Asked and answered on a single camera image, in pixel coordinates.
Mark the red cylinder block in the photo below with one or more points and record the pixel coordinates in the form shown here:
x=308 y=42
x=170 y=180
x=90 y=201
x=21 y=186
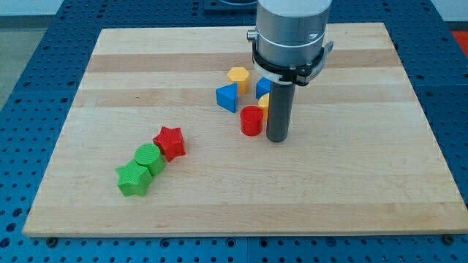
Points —
x=251 y=120

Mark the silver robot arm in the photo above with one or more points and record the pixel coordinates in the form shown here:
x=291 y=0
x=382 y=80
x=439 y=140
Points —
x=289 y=32

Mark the blue triangle block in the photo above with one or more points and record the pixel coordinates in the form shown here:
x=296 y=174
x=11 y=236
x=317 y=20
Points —
x=226 y=97

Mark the yellow cylinder block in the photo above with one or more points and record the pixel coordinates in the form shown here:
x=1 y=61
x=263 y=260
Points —
x=263 y=104

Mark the blue cube block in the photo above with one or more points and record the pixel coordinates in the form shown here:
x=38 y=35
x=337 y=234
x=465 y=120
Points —
x=262 y=87

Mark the yellow hexagon block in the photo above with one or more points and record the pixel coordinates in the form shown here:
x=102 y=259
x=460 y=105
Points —
x=241 y=77

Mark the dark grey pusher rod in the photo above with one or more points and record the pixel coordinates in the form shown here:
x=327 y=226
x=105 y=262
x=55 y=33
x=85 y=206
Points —
x=279 y=111

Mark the red star block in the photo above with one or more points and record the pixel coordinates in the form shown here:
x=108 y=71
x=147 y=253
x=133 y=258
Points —
x=171 y=142

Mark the wooden board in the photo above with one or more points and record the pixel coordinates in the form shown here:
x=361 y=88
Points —
x=360 y=157

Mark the green cylinder block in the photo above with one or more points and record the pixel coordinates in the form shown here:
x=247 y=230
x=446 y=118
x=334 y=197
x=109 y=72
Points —
x=149 y=156

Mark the green star block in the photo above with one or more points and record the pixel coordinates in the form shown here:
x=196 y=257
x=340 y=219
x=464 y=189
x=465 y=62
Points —
x=133 y=179

